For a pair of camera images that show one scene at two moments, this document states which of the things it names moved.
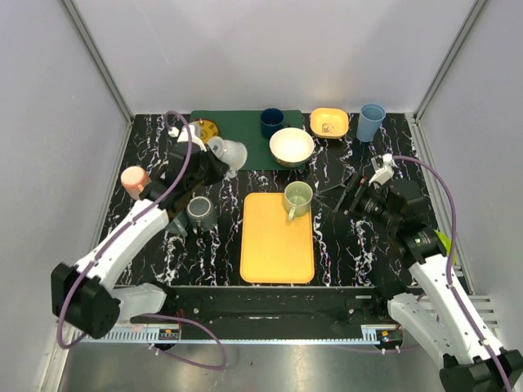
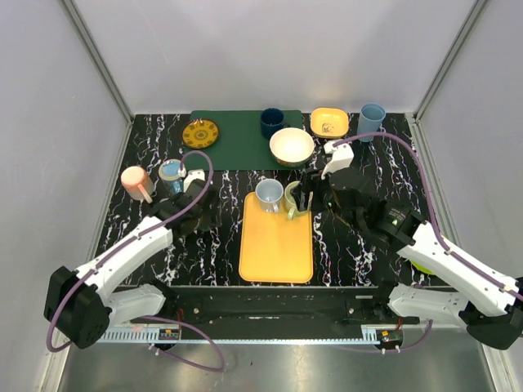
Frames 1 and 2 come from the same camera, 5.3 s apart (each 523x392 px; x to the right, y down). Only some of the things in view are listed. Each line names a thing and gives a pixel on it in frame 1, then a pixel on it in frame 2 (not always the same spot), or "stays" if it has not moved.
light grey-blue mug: x=232 y=153 to x=269 y=193
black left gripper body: x=215 y=164 to x=189 y=196
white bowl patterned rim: x=291 y=146 stays
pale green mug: x=297 y=198 stays
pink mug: x=134 y=179 stays
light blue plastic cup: x=370 y=117 stays
